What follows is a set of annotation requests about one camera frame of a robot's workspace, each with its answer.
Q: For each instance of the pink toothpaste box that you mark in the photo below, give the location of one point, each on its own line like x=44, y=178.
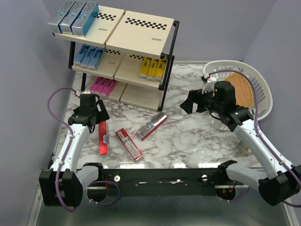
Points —
x=101, y=84
x=92, y=88
x=108, y=88

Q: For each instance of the light blue toothpaste box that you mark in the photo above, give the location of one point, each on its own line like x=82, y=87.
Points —
x=81, y=54
x=96, y=58
x=87, y=57

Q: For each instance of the yellow toothpaste box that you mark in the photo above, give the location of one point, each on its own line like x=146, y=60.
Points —
x=152, y=69
x=145, y=68
x=160, y=70

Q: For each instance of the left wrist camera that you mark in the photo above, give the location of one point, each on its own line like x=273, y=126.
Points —
x=79, y=93

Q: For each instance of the white plastic dish basket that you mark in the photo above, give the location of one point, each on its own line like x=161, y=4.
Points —
x=262, y=96

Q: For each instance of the beige three-tier shelf rack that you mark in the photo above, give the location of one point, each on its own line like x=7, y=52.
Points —
x=129, y=38

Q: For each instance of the red toothpaste box barcode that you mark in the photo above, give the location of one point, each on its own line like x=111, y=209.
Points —
x=129, y=144

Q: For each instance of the woven wicker fan tray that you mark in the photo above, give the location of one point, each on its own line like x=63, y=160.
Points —
x=243, y=90

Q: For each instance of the blue metallic toothpaste box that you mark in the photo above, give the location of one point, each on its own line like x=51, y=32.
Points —
x=85, y=19

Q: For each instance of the silver red R&O box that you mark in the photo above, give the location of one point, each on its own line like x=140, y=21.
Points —
x=152, y=125

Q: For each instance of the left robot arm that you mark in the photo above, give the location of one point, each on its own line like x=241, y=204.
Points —
x=62, y=184

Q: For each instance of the red R&O toothpaste box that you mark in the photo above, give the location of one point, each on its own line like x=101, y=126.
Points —
x=104, y=144

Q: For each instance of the pink toothpaste box back side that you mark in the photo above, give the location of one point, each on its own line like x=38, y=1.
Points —
x=108, y=88

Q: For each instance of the black mounting rail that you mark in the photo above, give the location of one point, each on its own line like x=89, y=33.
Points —
x=164, y=182

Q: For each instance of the silver blue R&O box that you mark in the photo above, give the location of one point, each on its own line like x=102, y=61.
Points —
x=71, y=16

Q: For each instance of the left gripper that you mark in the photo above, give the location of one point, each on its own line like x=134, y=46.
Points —
x=102, y=115

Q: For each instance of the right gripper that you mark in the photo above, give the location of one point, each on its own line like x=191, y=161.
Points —
x=196, y=96

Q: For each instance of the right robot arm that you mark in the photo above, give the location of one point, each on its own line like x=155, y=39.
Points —
x=280, y=179

